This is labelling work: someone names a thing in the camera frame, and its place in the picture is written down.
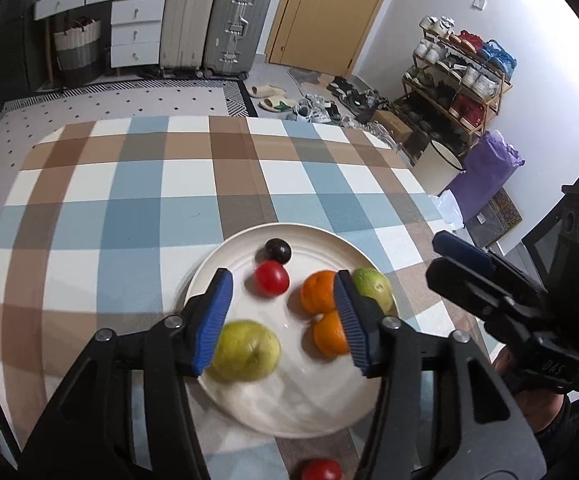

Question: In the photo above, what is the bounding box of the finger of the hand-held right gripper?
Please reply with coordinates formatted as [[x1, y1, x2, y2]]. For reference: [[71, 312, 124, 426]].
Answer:
[[425, 254, 513, 319], [432, 230, 545, 306]]

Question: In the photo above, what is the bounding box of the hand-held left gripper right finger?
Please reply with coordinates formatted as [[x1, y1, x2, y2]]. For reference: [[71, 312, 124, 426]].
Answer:
[[333, 269, 550, 480]]

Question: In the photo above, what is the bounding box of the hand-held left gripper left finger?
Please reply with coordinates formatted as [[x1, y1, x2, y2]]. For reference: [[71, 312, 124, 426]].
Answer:
[[17, 268, 234, 480]]

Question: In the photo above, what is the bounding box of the orange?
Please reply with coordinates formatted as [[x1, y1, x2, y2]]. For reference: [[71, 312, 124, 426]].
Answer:
[[313, 310, 353, 357], [300, 270, 340, 315]]

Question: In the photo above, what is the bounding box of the green guava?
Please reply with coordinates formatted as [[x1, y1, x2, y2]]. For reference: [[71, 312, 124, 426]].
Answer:
[[350, 267, 395, 315]]

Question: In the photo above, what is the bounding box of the yellow-green round fruit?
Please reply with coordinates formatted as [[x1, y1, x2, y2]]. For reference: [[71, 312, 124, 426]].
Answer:
[[204, 319, 283, 383]]

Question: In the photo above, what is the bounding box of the red tomato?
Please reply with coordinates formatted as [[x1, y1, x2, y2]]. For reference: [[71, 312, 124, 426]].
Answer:
[[254, 260, 290, 297], [300, 458, 344, 480]]

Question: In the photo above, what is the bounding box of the dark purple plum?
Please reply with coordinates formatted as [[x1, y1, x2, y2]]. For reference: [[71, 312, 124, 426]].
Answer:
[[264, 238, 293, 265]]

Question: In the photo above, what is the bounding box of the cream round plate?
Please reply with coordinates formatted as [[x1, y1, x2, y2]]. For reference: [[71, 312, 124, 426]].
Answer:
[[176, 223, 401, 439]]

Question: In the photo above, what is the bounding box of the person's right hand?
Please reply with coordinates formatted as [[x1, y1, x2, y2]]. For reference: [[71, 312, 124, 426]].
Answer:
[[491, 347, 566, 434]]

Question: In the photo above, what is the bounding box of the grey doormat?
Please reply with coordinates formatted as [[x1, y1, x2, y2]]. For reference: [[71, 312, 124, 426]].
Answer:
[[464, 219, 501, 252]]

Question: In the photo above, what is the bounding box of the white plastic bag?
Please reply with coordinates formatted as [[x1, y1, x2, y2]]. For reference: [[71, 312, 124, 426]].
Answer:
[[427, 191, 465, 231]]

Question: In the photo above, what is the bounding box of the brown patterned doormat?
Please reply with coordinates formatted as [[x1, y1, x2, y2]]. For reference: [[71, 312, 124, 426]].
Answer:
[[484, 187, 524, 227]]

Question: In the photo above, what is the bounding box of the purple bag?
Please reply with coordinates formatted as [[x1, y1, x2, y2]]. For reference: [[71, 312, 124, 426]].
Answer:
[[442, 130, 525, 226]]

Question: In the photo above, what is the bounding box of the cream trash bin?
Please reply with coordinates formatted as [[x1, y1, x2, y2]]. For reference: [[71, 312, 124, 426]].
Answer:
[[412, 137, 466, 197]]

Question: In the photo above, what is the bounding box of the small brown cardboard box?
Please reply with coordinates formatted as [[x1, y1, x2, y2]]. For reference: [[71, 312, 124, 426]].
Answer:
[[372, 109, 414, 145]]

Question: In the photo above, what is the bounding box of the wooden shoe rack with shoes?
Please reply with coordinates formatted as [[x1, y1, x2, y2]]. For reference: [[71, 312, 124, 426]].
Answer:
[[403, 15, 518, 133]]

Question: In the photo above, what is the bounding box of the scattered shoes pile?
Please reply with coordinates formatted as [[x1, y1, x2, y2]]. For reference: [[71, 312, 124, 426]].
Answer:
[[284, 76, 405, 149]]

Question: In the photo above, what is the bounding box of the grey furry mat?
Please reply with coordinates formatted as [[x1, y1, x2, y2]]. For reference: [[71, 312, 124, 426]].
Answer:
[[288, 66, 331, 85]]

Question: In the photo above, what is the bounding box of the yellow wooden door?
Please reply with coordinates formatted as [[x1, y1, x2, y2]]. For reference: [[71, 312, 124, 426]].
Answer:
[[264, 0, 403, 79]]

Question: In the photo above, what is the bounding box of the silver suitcase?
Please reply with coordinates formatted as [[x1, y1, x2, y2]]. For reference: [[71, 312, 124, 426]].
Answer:
[[202, 0, 274, 81]]

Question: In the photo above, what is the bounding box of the white drawer desk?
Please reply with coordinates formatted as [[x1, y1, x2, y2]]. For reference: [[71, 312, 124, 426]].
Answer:
[[34, 0, 168, 81]]

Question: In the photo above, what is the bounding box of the beige suitcase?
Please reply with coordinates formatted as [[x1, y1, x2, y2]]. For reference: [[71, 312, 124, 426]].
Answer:
[[158, 0, 220, 79]]

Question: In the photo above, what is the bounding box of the woven basket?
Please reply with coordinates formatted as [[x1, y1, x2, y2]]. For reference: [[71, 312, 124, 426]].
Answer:
[[53, 16, 103, 74]]

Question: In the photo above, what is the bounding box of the grey refrigerator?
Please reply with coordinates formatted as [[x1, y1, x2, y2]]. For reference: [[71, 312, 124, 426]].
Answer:
[[0, 0, 53, 93]]

